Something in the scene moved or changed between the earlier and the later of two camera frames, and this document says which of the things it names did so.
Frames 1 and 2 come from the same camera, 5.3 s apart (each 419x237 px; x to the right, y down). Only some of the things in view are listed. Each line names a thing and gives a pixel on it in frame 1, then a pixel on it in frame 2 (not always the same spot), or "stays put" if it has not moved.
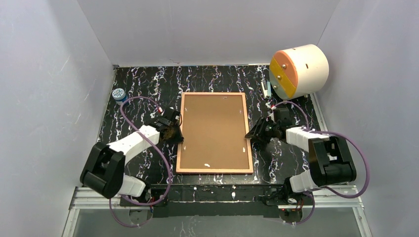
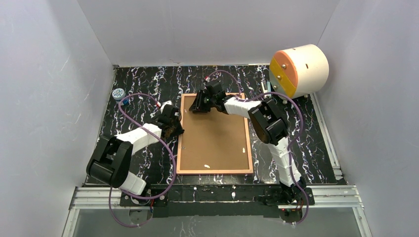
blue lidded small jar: x=119 y=95 stays put
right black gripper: x=264 y=131 → x=202 y=100
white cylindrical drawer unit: x=298 y=71 stays put
